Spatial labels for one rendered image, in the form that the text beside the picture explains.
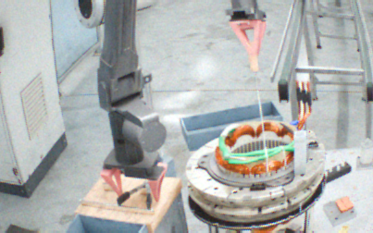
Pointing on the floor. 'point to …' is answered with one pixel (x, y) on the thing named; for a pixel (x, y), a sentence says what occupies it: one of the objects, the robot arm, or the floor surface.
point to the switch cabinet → (18, 95)
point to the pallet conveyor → (323, 67)
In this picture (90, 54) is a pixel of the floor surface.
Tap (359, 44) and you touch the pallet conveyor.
